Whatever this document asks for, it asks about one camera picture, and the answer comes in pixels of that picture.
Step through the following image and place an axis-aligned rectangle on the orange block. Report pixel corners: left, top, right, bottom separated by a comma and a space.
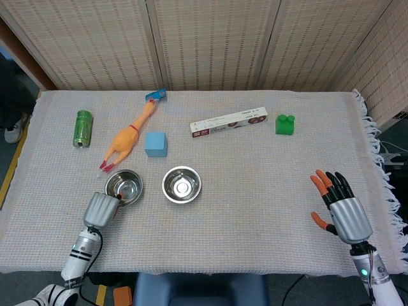
113, 286, 133, 306

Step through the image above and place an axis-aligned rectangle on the grey waffle tablecloth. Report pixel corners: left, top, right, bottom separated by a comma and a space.
0, 89, 406, 275

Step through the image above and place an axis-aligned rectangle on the blue paper hang tag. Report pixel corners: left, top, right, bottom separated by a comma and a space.
145, 88, 167, 103

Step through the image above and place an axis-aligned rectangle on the black floor cable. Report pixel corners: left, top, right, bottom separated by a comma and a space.
282, 273, 305, 306

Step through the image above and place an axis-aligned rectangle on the yellow rubber chicken toy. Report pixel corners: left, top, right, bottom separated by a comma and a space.
99, 99, 158, 173

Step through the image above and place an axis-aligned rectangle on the person's dark trouser leg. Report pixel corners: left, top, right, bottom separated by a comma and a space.
0, 47, 36, 130

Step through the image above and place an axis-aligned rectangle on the long baking paper box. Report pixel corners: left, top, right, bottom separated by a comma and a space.
189, 106, 268, 138

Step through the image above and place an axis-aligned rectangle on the blue padded chair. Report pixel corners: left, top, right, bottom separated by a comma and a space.
133, 273, 269, 306

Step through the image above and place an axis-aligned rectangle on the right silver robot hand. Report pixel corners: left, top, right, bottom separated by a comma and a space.
310, 169, 374, 245

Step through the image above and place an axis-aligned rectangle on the woven folding screen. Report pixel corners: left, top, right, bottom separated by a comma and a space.
0, 0, 408, 128

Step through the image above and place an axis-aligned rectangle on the stainless steel bowl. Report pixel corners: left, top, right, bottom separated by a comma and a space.
162, 178, 202, 204
161, 165, 202, 201
105, 169, 143, 207

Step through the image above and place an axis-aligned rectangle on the white sneaker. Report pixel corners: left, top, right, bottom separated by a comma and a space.
4, 113, 31, 144

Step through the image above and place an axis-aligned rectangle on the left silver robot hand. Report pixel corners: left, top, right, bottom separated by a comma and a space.
83, 191, 124, 231

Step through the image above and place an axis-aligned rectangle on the green toy building block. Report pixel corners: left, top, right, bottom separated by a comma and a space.
275, 114, 296, 136

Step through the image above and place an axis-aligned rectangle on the green drink can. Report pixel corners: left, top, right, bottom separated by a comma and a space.
72, 110, 94, 149

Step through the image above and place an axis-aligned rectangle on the light blue foam cube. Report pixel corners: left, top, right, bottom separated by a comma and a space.
144, 131, 168, 159

